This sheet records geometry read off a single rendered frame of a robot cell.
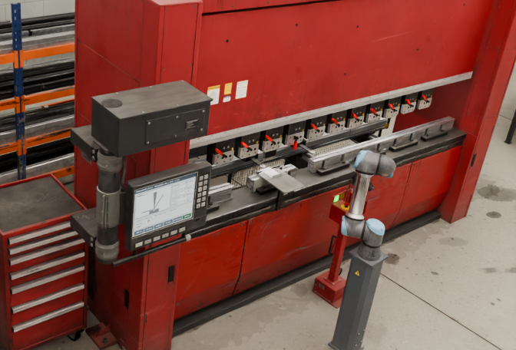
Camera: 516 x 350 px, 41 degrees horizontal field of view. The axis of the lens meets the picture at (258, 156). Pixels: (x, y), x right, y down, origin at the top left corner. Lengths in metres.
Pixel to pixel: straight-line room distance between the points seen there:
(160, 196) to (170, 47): 0.72
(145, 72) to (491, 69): 3.28
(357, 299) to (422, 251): 1.63
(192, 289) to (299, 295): 0.98
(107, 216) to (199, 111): 0.65
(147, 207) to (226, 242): 1.32
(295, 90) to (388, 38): 0.87
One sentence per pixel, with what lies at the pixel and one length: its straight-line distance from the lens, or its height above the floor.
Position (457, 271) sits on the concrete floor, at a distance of 5.95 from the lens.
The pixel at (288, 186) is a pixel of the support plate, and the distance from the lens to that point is 4.52.
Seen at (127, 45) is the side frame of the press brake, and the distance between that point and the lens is 3.65.
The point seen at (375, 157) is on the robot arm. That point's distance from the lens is 4.22.
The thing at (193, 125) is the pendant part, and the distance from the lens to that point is 3.25.
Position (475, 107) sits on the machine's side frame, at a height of 1.12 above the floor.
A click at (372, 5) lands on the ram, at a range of 4.72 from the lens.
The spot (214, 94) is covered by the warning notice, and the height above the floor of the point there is 1.66.
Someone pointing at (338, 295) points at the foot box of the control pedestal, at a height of 0.05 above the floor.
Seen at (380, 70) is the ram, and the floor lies 1.59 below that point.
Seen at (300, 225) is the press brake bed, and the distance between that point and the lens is 4.98.
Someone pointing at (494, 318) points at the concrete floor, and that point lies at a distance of 5.60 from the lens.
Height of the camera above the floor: 3.25
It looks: 28 degrees down
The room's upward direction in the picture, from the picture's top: 8 degrees clockwise
